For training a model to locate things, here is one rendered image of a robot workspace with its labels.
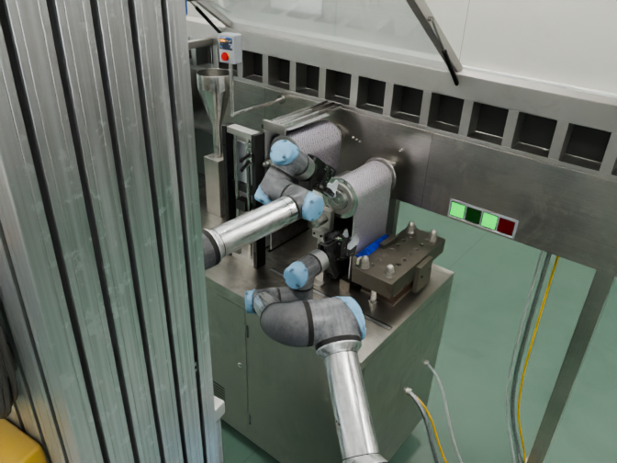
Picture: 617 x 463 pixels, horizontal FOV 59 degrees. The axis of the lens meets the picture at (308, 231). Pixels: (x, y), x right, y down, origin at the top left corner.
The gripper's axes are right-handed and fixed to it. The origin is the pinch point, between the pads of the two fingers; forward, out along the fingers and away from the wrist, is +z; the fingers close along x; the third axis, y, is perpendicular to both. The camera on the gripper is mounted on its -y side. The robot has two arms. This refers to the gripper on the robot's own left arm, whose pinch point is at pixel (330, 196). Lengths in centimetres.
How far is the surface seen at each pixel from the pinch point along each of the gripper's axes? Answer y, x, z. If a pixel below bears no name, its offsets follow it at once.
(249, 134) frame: 7.5, 28.9, -17.4
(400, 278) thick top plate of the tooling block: -14.9, -27.1, 20.9
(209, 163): -3, 72, 15
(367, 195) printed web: 6.6, -7.4, 10.4
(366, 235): -5.3, -7.4, 23.1
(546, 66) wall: 170, 14, 210
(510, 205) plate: 23, -48, 29
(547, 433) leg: -45, -81, 107
